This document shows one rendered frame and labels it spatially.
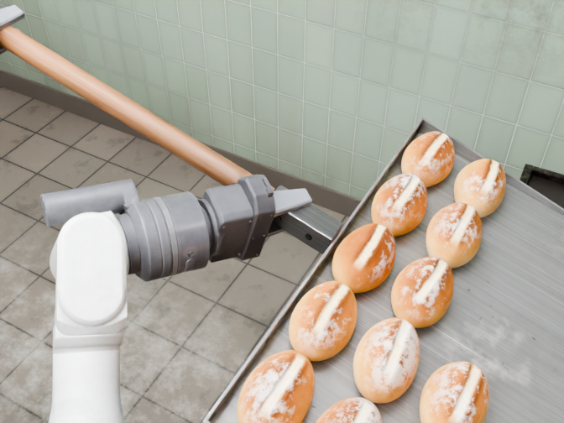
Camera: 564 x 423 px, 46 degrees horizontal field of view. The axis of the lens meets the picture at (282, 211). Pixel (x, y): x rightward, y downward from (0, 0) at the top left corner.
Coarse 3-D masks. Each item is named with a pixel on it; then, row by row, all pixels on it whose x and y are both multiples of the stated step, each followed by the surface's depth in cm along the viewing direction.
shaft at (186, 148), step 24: (24, 48) 85; (48, 72) 84; (72, 72) 84; (96, 96) 83; (120, 96) 83; (120, 120) 83; (144, 120) 82; (168, 144) 81; (192, 144) 81; (216, 168) 80; (240, 168) 80
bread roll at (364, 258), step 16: (368, 224) 78; (352, 240) 75; (368, 240) 74; (384, 240) 75; (336, 256) 76; (352, 256) 74; (368, 256) 74; (384, 256) 75; (336, 272) 75; (352, 272) 73; (368, 272) 74; (384, 272) 75; (352, 288) 74; (368, 288) 75
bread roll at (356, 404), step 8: (344, 400) 64; (352, 400) 63; (360, 400) 63; (368, 400) 64; (336, 408) 63; (344, 408) 62; (352, 408) 62; (360, 408) 62; (368, 408) 63; (376, 408) 64; (328, 416) 62; (336, 416) 62; (344, 416) 61; (352, 416) 61; (360, 416) 61; (368, 416) 62; (376, 416) 62
